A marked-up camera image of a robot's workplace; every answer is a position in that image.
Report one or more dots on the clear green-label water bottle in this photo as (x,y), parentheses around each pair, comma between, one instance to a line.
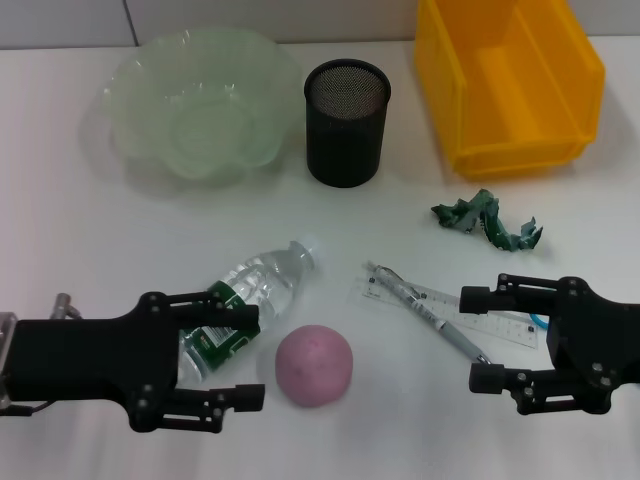
(265,280)

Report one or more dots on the green plastic wrapper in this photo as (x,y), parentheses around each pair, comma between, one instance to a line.
(462,212)

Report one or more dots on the grey ballpoint pen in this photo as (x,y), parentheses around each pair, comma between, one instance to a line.
(425,312)

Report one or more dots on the pink peach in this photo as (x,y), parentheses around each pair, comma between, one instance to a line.
(314,365)

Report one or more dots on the black mesh pen holder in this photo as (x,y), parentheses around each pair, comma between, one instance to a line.
(345,135)

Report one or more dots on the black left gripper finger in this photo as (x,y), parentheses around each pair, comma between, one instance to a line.
(247,397)
(240,317)

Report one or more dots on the pale green glass fruit plate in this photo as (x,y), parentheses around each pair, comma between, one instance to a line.
(200,110)

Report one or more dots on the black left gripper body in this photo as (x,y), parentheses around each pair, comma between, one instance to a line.
(90,360)

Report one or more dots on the blue scissors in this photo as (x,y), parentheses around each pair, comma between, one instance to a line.
(539,320)

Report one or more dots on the yellow plastic bin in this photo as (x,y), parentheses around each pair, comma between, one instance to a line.
(510,100)

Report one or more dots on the silver left gripper connector stub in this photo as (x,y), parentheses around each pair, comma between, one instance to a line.
(67,305)

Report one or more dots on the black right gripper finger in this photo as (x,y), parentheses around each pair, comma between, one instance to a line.
(485,377)
(477,300)

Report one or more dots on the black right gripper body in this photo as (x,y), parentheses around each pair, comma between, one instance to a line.
(600,340)

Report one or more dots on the clear plastic ruler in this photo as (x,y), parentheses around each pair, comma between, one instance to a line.
(500,327)

